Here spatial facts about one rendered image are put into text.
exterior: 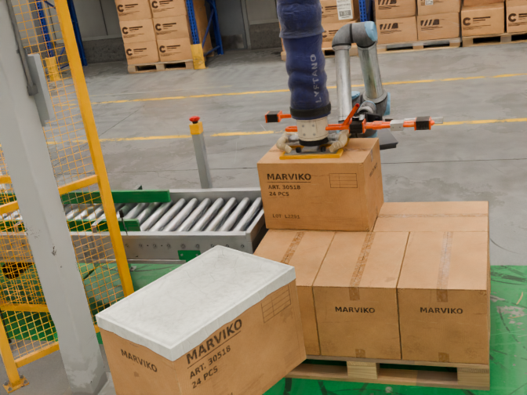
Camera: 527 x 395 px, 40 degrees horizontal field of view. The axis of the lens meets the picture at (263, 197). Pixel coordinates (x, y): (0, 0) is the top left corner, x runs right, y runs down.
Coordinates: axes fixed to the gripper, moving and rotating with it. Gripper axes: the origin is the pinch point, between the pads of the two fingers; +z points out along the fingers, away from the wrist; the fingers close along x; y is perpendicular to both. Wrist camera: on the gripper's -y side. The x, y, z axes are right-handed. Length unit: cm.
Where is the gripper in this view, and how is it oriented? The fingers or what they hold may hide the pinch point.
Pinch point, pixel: (361, 125)
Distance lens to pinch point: 396.1
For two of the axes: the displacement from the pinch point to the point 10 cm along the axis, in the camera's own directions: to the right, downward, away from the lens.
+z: -2.8, 3.9, -8.8
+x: -1.3, -9.2, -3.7
